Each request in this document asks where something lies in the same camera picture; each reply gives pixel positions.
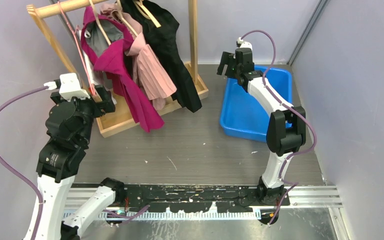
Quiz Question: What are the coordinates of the pink wire hanger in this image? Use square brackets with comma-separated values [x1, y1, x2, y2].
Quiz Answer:
[56, 1, 98, 96]

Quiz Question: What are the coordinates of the white skirt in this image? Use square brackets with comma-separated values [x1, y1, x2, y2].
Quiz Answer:
[81, 50, 110, 96]

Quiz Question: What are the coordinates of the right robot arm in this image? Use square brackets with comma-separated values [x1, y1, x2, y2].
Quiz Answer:
[216, 47, 307, 206]

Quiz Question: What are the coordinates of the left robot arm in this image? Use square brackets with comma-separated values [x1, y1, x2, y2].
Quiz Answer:
[24, 85, 127, 240]

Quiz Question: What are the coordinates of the wooden hanger under magenta dress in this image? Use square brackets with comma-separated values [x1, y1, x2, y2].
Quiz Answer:
[88, 0, 111, 46]

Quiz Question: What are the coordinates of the wooden hanger under pink garment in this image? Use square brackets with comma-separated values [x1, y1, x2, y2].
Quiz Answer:
[116, 0, 138, 38]

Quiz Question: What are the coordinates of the wooden hanger under black garment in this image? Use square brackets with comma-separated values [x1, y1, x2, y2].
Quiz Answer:
[133, 0, 162, 28]

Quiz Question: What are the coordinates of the wooden clothes rack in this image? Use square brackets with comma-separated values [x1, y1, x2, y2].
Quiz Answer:
[26, 0, 209, 138]

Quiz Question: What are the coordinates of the blue plastic bin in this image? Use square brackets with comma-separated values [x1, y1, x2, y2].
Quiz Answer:
[219, 67, 293, 143]

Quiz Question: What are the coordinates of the magenta dress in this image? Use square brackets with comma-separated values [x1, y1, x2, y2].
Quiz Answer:
[80, 6, 164, 132]

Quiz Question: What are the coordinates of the pink pleated garment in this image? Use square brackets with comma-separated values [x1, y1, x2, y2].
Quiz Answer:
[100, 3, 177, 111]

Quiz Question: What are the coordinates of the black garment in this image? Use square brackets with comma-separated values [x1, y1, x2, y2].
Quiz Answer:
[121, 0, 202, 113]

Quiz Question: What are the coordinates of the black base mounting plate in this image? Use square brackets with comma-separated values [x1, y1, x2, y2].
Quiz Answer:
[69, 183, 291, 226]

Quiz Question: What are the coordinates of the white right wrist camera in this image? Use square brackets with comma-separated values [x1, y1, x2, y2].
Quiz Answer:
[236, 37, 253, 50]

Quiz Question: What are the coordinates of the aluminium rail frame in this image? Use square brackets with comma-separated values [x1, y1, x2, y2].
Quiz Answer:
[59, 185, 344, 221]

